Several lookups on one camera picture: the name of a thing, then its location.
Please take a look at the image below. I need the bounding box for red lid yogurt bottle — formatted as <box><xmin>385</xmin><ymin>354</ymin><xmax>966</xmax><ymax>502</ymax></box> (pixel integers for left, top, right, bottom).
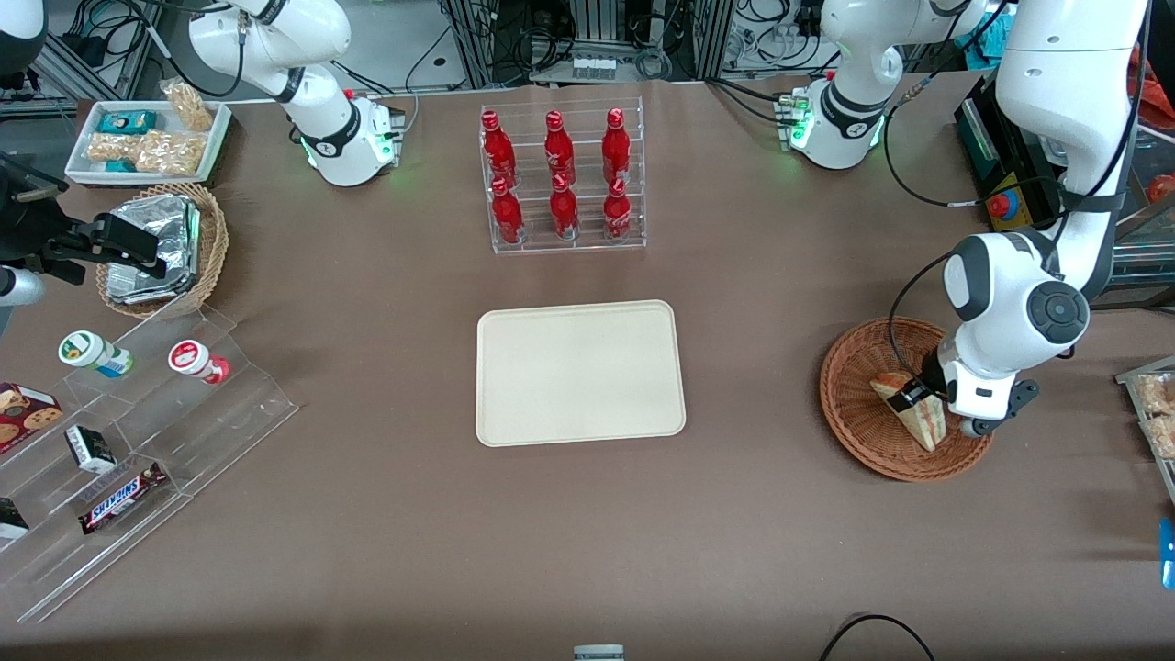
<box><xmin>167</xmin><ymin>339</ymin><xmax>231</xmax><ymax>386</ymax></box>

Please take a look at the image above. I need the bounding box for round brown wicker basket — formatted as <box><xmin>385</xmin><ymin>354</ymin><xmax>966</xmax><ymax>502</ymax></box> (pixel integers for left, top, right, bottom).
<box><xmin>819</xmin><ymin>317</ymin><xmax>994</xmax><ymax>483</ymax></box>

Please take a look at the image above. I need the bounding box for black cable loop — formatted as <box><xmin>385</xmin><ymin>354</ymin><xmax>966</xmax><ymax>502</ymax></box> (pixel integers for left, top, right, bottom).
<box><xmin>817</xmin><ymin>612</ymin><xmax>937</xmax><ymax>661</ymax></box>

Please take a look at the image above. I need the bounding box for clear acrylic stepped shelf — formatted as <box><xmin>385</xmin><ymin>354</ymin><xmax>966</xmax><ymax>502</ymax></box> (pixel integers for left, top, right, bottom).
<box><xmin>0</xmin><ymin>307</ymin><xmax>300</xmax><ymax>625</ymax></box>

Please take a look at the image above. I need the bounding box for small black snack box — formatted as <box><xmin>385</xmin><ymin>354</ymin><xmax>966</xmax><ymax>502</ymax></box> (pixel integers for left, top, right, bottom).
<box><xmin>64</xmin><ymin>424</ymin><xmax>118</xmax><ymax>475</ymax></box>

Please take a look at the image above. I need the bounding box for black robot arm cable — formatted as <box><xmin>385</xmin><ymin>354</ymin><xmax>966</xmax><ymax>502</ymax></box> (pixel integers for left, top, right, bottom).
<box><xmin>883</xmin><ymin>69</ymin><xmax>1070</xmax><ymax>210</ymax></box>

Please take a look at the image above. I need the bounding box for clear bag of rice crackers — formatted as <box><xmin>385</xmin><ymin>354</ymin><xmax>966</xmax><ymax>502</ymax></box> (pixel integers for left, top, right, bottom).
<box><xmin>160</xmin><ymin>79</ymin><xmax>215</xmax><ymax>132</ymax></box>
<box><xmin>86</xmin><ymin>133</ymin><xmax>144</xmax><ymax>165</ymax></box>
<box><xmin>135</xmin><ymin>129</ymin><xmax>206</xmax><ymax>176</ymax></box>

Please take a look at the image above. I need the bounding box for snickers chocolate bar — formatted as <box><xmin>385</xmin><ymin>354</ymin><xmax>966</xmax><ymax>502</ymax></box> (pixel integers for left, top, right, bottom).
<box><xmin>78</xmin><ymin>461</ymin><xmax>169</xmax><ymax>536</ymax></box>

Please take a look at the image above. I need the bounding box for cream rectangular tray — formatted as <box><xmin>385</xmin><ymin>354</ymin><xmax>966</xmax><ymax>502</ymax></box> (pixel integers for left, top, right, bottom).
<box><xmin>475</xmin><ymin>299</ymin><xmax>688</xmax><ymax>448</ymax></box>

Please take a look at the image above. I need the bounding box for green lid yogurt bottle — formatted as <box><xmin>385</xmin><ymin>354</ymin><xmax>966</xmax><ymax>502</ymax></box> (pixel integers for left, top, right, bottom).
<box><xmin>58</xmin><ymin>330</ymin><xmax>134</xmax><ymax>378</ymax></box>

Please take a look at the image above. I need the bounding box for triangle sandwich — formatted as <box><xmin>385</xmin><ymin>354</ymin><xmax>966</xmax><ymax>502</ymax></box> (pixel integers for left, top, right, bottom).
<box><xmin>869</xmin><ymin>372</ymin><xmax>948</xmax><ymax>454</ymax></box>

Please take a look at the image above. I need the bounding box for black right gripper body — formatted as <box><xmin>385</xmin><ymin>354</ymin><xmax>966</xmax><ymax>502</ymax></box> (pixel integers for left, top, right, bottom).
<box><xmin>0</xmin><ymin>156</ymin><xmax>93</xmax><ymax>276</ymax></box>

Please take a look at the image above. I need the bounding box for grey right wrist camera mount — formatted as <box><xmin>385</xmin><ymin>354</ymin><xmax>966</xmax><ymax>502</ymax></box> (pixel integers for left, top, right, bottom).
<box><xmin>0</xmin><ymin>266</ymin><xmax>44</xmax><ymax>308</ymax></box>

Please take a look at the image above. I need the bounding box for red cola bottle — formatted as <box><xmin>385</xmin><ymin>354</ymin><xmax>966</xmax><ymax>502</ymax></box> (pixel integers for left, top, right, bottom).
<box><xmin>490</xmin><ymin>176</ymin><xmax>526</xmax><ymax>245</ymax></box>
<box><xmin>602</xmin><ymin>176</ymin><xmax>634</xmax><ymax>243</ymax></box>
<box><xmin>543</xmin><ymin>109</ymin><xmax>577</xmax><ymax>183</ymax></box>
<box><xmin>549</xmin><ymin>173</ymin><xmax>581</xmax><ymax>241</ymax></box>
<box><xmin>481</xmin><ymin>109</ymin><xmax>517</xmax><ymax>185</ymax></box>
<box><xmin>601</xmin><ymin>107</ymin><xmax>632</xmax><ymax>185</ymax></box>

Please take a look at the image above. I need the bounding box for white rectangular snack tray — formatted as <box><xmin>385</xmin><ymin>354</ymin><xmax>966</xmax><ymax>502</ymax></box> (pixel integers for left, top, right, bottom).
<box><xmin>64</xmin><ymin>99</ymin><xmax>232</xmax><ymax>186</ymax></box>

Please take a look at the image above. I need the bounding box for clear acrylic bottle rack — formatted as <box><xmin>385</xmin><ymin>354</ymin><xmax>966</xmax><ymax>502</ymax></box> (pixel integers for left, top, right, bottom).
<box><xmin>479</xmin><ymin>96</ymin><xmax>648</xmax><ymax>256</ymax></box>

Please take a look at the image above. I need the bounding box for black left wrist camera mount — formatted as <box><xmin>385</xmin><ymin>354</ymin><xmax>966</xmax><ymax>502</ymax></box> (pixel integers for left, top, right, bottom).
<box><xmin>959</xmin><ymin>379</ymin><xmax>1040</xmax><ymax>439</ymax></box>

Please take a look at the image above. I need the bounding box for chocolate chip cookie box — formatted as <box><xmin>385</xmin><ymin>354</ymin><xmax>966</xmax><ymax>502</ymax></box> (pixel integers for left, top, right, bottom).
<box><xmin>0</xmin><ymin>382</ymin><xmax>64</xmax><ymax>456</ymax></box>

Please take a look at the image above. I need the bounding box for silver foil packet stack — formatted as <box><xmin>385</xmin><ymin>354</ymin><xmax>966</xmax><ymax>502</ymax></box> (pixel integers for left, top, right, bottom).
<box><xmin>105</xmin><ymin>194</ymin><xmax>202</xmax><ymax>305</ymax></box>

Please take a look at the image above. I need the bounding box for wicker basket with foil packs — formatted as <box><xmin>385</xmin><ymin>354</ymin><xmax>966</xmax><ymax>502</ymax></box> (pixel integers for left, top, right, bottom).
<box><xmin>95</xmin><ymin>182</ymin><xmax>229</xmax><ymax>320</ymax></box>

